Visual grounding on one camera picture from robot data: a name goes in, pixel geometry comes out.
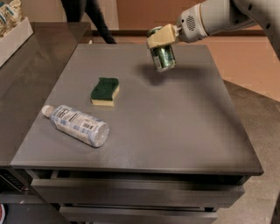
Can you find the grey top drawer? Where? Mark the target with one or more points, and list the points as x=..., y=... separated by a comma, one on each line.
x=139, y=189

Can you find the red and white object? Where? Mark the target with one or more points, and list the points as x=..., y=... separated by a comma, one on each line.
x=3, y=212

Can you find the grey lower drawer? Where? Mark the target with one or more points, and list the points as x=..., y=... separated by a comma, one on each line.
x=135, y=216

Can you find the green soda can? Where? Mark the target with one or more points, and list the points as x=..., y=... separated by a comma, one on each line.
x=162, y=56

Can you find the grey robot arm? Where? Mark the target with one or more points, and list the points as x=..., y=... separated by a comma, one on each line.
x=215, y=16

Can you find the clear plastic water bottle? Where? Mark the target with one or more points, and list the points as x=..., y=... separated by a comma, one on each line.
x=84, y=127

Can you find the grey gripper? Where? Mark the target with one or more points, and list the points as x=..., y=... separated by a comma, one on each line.
x=189, y=26

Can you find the white box with snacks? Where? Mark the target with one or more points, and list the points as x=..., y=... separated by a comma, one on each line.
x=15, y=29

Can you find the dark side counter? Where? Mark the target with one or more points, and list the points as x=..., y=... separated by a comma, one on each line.
x=28, y=77

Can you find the grey drawer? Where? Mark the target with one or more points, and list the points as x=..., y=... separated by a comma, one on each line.
x=135, y=216
x=139, y=189

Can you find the green and yellow sponge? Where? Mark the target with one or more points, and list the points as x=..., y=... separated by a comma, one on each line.
x=105, y=92

